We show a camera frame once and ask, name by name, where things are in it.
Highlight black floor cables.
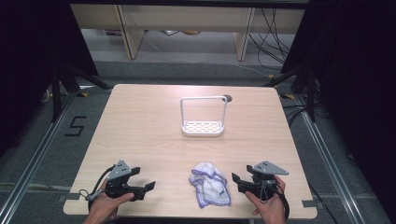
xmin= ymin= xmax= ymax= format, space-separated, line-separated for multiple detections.
xmin=282 ymin=103 xmax=314 ymax=127

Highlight white cloth with purple edge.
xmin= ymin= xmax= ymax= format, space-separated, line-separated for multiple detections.
xmin=188 ymin=161 xmax=233 ymax=209

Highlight white floor cable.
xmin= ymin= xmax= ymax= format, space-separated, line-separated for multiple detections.
xmin=231 ymin=61 xmax=273 ymax=79

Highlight beige wooden desk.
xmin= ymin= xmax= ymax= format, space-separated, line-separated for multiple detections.
xmin=68 ymin=3 xmax=307 ymax=62

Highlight thin black floor cable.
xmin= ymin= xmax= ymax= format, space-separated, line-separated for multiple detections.
xmin=307 ymin=182 xmax=340 ymax=224

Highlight dark curtain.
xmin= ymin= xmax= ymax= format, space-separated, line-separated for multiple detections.
xmin=280 ymin=0 xmax=396 ymax=222
xmin=0 ymin=0 xmax=100 ymax=158

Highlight black metal stand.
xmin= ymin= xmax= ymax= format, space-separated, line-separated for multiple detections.
xmin=263 ymin=61 xmax=319 ymax=123
xmin=49 ymin=61 xmax=114 ymax=123

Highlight grey wire lanyard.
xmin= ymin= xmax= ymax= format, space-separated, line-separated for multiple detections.
xmin=78 ymin=188 xmax=106 ymax=202
xmin=259 ymin=178 xmax=271 ymax=204

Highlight person's right hand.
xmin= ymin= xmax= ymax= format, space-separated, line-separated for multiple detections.
xmin=244 ymin=175 xmax=288 ymax=224

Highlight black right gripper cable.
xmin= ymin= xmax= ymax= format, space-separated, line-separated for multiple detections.
xmin=275 ymin=182 xmax=291 ymax=222

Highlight aluminium floor rail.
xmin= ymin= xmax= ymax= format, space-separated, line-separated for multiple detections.
xmin=294 ymin=94 xmax=368 ymax=224
xmin=0 ymin=92 xmax=78 ymax=224

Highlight white rack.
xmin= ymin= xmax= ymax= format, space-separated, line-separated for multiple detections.
xmin=179 ymin=94 xmax=229 ymax=138

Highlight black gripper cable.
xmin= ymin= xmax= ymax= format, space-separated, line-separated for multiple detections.
xmin=87 ymin=164 xmax=117 ymax=216
xmin=275 ymin=182 xmax=291 ymax=222

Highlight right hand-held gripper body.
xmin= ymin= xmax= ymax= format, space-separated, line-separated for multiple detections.
xmin=237 ymin=160 xmax=290 ymax=202

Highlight person's left hand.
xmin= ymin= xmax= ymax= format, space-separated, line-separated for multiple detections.
xmin=82 ymin=181 xmax=136 ymax=224

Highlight bundle of black cables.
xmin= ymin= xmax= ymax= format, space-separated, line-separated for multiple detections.
xmin=247 ymin=7 xmax=295 ymax=71

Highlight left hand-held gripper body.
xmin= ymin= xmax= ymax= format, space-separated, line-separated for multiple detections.
xmin=104 ymin=160 xmax=147 ymax=202

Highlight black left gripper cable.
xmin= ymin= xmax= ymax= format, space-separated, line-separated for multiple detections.
xmin=87 ymin=164 xmax=117 ymax=216

